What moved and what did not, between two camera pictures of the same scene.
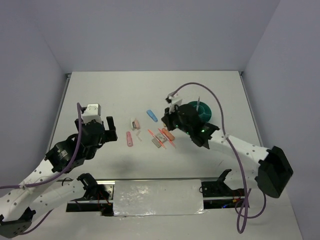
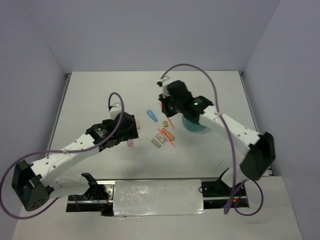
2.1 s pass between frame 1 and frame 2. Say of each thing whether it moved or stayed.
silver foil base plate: stayed
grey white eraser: stayed
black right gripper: moved
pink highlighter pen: stayed
